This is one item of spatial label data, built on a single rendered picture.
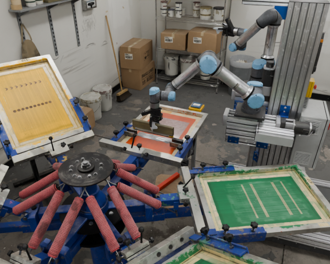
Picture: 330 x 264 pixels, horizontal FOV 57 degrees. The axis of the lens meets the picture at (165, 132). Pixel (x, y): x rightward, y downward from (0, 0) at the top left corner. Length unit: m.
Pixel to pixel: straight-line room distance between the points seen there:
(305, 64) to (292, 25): 0.30
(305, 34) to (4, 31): 2.97
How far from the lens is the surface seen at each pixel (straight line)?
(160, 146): 2.49
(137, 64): 5.61
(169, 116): 2.91
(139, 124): 2.49
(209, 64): 2.10
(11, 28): 3.94
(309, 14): 2.38
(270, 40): 2.87
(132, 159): 2.21
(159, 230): 3.10
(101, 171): 1.71
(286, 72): 2.49
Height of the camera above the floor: 2.36
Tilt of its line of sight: 32 degrees down
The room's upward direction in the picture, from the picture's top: straight up
